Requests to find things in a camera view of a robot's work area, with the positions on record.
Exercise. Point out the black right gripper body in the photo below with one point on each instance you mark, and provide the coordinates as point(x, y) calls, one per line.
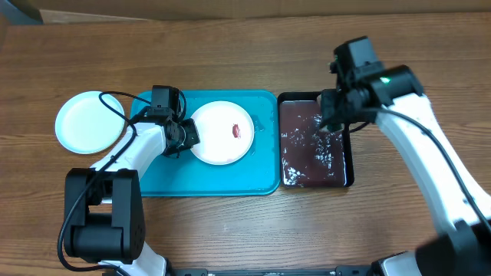
point(346, 110)

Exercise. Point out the light blue plate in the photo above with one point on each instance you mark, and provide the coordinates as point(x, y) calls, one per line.
point(88, 123)

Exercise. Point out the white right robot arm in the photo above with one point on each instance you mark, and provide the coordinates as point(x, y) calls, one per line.
point(394, 100)

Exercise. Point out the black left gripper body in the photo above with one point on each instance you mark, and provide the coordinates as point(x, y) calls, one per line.
point(188, 136)

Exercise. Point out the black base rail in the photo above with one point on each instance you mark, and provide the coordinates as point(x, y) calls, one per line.
point(344, 270)

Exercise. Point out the cardboard backdrop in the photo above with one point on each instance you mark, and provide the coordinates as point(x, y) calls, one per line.
point(29, 12)

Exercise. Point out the black water tray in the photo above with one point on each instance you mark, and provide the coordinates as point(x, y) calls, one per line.
point(311, 158)

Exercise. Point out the teal plastic tray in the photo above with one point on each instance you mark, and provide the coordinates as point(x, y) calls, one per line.
point(255, 174)

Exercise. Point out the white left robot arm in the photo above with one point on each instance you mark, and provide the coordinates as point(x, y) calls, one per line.
point(104, 225)

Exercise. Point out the pink plate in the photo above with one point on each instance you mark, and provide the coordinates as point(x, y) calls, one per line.
point(226, 132)

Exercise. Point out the green scouring sponge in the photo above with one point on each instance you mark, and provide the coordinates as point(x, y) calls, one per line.
point(331, 128)

